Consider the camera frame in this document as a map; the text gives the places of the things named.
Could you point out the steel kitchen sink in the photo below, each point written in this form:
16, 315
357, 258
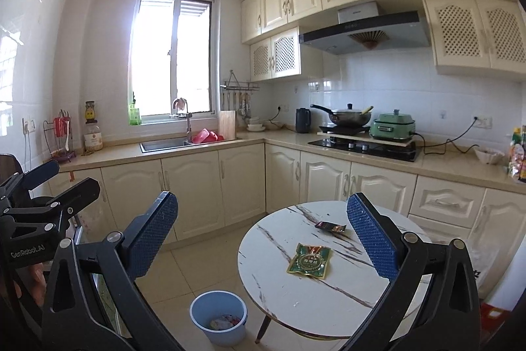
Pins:
164, 145

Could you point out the green electric cooker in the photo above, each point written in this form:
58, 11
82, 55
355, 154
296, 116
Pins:
392, 127

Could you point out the green dish soap bottle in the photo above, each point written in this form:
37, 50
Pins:
134, 115

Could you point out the clear oil bottle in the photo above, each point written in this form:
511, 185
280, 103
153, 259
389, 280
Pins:
93, 139

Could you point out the stack of white bowls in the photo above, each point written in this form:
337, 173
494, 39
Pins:
255, 124

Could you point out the round white marble table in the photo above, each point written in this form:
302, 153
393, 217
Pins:
287, 293

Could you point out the black electric kettle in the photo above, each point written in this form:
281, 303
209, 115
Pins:
303, 121

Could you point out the red cardboard box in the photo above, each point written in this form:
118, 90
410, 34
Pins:
495, 312

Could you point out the group of condiment bottles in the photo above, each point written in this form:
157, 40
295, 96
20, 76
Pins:
518, 157

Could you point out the wooden cutting board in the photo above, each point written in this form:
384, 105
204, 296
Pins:
227, 125

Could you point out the small lattice door cabinet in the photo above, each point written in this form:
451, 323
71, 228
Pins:
275, 55

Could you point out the red plastic basin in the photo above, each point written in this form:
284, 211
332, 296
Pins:
205, 136

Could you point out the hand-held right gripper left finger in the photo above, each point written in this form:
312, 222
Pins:
158, 227

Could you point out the wide lattice door cabinet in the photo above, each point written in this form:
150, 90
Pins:
476, 34

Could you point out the person's left hand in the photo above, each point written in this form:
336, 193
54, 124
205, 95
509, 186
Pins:
39, 281

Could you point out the black sachet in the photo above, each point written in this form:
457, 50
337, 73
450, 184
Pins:
331, 227

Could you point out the black gas stove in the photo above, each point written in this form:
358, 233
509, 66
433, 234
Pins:
370, 151

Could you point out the heap of mixed wrappers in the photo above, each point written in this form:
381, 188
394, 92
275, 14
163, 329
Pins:
224, 322

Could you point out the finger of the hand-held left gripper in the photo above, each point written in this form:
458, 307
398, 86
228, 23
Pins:
41, 172
80, 190

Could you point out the dark green packet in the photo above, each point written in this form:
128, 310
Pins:
310, 260

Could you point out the white bowl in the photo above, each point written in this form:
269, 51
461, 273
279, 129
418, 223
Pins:
489, 155

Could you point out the red utensil holder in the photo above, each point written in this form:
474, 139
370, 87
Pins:
61, 133

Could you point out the wall utensil rack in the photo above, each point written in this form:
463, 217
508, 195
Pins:
240, 88

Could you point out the black wok with lid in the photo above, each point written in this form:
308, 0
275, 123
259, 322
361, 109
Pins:
349, 116

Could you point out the black range hood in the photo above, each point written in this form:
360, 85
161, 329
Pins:
394, 34

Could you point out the cream lower cabinets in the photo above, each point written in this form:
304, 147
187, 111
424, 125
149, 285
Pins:
242, 186

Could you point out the blue plastic bucket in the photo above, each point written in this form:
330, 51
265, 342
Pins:
203, 305

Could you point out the kitchen window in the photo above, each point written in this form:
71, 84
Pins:
156, 59

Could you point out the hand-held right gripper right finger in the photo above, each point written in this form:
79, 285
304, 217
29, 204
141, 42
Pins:
372, 236

